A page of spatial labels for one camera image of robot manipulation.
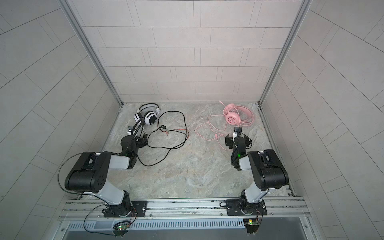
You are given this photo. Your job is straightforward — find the white black headphones with cable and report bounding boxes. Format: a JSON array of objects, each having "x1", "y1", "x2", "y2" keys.
[{"x1": 134, "y1": 103, "x2": 190, "y2": 167}]

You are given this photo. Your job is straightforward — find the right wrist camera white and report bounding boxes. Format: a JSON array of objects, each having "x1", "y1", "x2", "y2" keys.
[{"x1": 234, "y1": 127, "x2": 242, "y2": 136}]

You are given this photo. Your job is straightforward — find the circuit board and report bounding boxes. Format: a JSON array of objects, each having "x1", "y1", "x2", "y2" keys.
[
  {"x1": 243, "y1": 219, "x2": 260, "y2": 234},
  {"x1": 113, "y1": 221, "x2": 132, "y2": 238}
]

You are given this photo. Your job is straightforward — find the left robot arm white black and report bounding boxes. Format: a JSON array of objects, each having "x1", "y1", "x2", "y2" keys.
[{"x1": 64, "y1": 135, "x2": 148, "y2": 218}]

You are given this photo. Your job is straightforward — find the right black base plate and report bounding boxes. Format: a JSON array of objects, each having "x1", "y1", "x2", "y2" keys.
[{"x1": 224, "y1": 199, "x2": 268, "y2": 216}]

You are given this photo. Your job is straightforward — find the right circuit board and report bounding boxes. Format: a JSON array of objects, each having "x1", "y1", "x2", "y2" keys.
[{"x1": 243, "y1": 219, "x2": 260, "y2": 234}]

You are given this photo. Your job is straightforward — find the aluminium mounting rail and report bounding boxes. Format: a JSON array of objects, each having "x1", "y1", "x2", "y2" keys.
[{"x1": 58, "y1": 197, "x2": 311, "y2": 221}]

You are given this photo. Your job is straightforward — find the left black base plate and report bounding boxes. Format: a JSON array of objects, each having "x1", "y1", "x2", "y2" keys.
[{"x1": 102, "y1": 201, "x2": 148, "y2": 218}]

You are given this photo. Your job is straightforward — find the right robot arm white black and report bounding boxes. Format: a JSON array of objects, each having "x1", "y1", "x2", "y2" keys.
[{"x1": 225, "y1": 136, "x2": 289, "y2": 216}]

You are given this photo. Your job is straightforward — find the pink headphones with cable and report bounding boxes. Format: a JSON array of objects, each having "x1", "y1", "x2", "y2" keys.
[{"x1": 195, "y1": 101, "x2": 255, "y2": 151}]

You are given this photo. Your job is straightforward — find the left circuit board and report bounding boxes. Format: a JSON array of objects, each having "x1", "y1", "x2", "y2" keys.
[{"x1": 113, "y1": 221, "x2": 132, "y2": 238}]

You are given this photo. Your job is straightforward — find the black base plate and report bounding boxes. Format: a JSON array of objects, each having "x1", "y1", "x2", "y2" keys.
[
  {"x1": 224, "y1": 199, "x2": 268, "y2": 216},
  {"x1": 102, "y1": 201, "x2": 148, "y2": 218}
]

